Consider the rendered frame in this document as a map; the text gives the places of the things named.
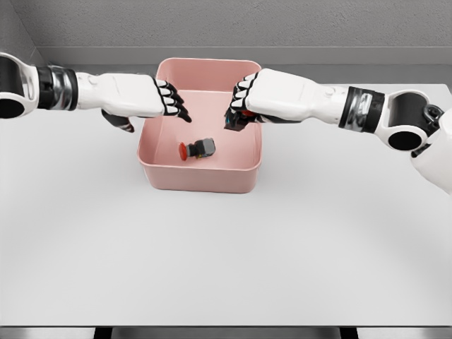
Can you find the pink plastic basket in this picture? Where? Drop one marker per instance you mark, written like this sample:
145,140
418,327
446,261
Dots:
197,173

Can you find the industrial switch with red button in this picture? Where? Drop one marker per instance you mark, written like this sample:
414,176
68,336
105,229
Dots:
201,148
237,121

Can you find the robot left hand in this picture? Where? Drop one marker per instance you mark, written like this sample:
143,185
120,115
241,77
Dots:
136,95

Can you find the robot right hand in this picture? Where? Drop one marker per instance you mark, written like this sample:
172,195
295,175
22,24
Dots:
272,93

